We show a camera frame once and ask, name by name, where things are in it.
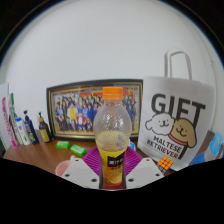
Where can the white printed gift bag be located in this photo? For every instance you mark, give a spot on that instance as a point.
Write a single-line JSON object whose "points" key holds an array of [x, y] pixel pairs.
{"points": [[176, 96]]}

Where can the orange-capped juice bottle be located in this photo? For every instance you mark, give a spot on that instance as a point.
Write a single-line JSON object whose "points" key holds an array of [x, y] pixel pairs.
{"points": [[112, 133]]}

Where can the orange puzzle cube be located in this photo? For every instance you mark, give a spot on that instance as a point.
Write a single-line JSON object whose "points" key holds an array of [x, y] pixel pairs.
{"points": [[165, 164]]}

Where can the amber pump bottle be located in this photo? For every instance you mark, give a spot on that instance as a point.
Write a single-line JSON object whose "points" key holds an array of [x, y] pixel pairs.
{"points": [[44, 131]]}

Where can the blue tissue pack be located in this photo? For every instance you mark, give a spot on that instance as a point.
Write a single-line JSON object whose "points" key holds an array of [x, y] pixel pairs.
{"points": [[132, 145]]}

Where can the framed group photo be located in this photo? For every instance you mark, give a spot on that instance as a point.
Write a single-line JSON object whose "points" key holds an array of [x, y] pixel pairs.
{"points": [[73, 110]]}

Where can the dark blue pump bottle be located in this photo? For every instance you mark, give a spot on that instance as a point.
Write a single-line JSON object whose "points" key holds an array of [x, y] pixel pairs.
{"points": [[30, 131]]}

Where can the blue detergent bottle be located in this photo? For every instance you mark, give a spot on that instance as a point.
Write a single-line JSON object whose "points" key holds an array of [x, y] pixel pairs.
{"points": [[213, 146]]}

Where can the pink shuttlecock tube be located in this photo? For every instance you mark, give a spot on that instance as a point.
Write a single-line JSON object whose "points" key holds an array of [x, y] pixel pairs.
{"points": [[8, 125]]}

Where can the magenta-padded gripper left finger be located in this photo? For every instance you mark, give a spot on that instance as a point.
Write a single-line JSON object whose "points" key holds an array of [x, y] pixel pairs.
{"points": [[80, 172]]}

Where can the small white lotion bottle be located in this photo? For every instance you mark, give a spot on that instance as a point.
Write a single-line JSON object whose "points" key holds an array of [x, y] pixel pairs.
{"points": [[22, 131]]}

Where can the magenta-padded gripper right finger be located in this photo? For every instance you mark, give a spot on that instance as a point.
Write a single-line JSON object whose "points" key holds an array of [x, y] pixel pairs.
{"points": [[145, 172]]}

